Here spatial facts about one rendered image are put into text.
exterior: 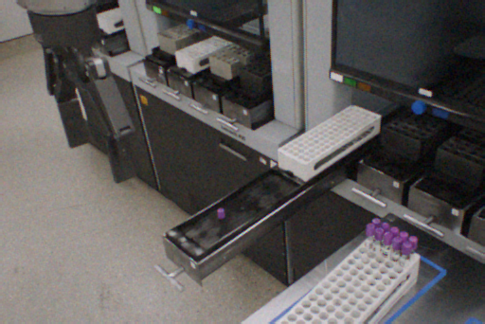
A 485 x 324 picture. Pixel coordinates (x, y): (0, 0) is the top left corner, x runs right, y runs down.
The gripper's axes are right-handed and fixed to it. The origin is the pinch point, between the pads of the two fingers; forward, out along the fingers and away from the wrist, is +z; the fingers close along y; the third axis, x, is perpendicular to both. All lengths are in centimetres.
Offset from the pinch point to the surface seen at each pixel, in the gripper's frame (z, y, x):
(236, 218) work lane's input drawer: 35.6, -12.8, 32.5
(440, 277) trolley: 34, 30, 48
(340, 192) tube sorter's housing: 46, -12, 69
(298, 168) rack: 30, -12, 52
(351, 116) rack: 26, -16, 76
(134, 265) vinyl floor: 113, -100, 42
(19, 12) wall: 73, -368, 109
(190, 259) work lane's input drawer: 36.5, -9.4, 17.3
